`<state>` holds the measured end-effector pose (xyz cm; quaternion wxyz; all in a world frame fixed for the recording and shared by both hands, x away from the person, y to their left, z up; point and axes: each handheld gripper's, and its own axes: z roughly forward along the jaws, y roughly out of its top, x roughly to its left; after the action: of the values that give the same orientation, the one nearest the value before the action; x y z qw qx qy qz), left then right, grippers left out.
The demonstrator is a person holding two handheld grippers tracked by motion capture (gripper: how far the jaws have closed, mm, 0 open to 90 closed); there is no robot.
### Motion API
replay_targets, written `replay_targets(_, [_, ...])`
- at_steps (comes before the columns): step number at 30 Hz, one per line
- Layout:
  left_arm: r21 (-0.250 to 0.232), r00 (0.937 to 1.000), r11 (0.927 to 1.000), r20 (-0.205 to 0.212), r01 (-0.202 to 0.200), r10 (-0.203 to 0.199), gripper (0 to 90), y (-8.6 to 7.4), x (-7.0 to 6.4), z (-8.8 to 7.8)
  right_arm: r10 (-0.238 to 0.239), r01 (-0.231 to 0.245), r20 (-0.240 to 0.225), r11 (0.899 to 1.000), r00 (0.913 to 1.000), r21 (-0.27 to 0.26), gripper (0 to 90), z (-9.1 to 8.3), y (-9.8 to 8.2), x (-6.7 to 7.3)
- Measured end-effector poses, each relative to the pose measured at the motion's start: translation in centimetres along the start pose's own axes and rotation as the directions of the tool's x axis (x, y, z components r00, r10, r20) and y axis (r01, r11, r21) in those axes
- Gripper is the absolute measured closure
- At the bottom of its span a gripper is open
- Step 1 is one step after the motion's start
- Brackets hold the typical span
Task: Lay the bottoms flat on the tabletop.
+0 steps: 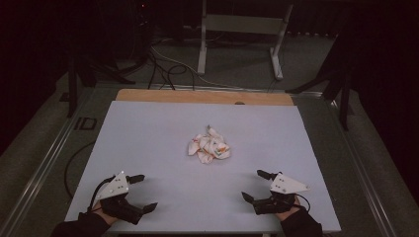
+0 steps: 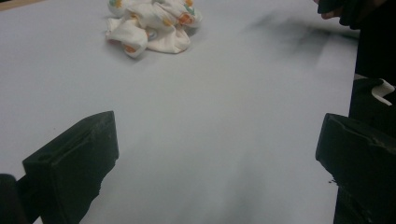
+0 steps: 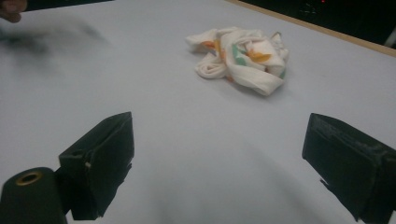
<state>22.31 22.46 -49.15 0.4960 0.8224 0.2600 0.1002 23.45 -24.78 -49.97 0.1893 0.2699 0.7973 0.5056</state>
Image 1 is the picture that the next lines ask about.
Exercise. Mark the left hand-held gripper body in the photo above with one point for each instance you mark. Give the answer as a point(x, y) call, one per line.
point(113, 189)

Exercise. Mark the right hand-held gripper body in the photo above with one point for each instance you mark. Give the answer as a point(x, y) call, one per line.
point(286, 185)

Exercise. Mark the white fruit print pants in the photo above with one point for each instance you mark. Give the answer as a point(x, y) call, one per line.
point(209, 148)

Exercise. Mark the person's left hand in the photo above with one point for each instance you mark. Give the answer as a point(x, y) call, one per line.
point(104, 215)

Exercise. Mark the person's right hand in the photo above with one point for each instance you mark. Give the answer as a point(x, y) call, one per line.
point(288, 213)

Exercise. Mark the white table mat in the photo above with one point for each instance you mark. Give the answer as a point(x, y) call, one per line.
point(184, 191)

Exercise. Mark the black metal stand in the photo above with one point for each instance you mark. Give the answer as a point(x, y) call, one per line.
point(74, 85)
point(344, 98)

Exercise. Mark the white metal stand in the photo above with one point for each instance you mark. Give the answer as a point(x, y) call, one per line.
point(242, 24)

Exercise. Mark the metal floor rail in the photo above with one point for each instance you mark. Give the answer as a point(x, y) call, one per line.
point(362, 171)
point(39, 171)

